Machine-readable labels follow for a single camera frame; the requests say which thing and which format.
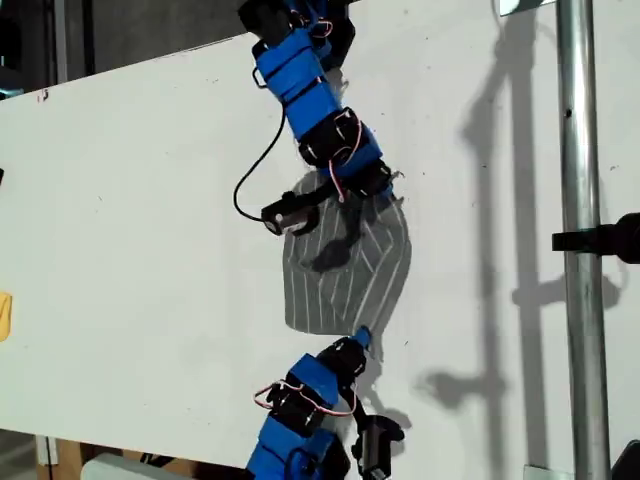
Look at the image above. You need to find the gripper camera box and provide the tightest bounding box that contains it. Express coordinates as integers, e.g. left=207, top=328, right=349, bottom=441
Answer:
left=352, top=414, right=405, bottom=479
left=261, top=191, right=320, bottom=237

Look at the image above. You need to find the grey striped towel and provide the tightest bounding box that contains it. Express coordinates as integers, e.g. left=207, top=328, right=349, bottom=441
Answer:
left=282, top=169, right=414, bottom=337

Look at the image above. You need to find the wooden table leg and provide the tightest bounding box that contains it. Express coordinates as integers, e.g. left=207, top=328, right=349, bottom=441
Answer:
left=54, top=439, right=84, bottom=480

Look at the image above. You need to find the black clamp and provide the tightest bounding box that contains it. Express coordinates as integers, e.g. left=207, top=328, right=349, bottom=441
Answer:
left=551, top=212, right=640, bottom=265

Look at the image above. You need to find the yellow object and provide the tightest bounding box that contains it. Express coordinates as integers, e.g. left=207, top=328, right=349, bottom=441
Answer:
left=0, top=291, right=14, bottom=343

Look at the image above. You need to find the black camera cable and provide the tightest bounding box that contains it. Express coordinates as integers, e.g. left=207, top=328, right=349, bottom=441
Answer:
left=233, top=67, right=289, bottom=221

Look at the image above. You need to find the white box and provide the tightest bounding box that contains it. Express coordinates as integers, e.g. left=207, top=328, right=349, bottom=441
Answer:
left=80, top=452, right=201, bottom=480

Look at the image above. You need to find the steel post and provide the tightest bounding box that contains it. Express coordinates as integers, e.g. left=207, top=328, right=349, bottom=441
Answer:
left=554, top=0, right=612, bottom=480

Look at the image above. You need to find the red white servo wire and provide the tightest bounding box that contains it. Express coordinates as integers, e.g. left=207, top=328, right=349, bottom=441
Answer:
left=327, top=112, right=364, bottom=204
left=253, top=379, right=359, bottom=417

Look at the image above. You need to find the black round object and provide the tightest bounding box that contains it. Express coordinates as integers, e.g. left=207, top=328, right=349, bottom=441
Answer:
left=610, top=439, right=640, bottom=480

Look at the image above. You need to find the black camera stalk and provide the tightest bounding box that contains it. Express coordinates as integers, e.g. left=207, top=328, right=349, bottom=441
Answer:
left=298, top=182, right=344, bottom=204

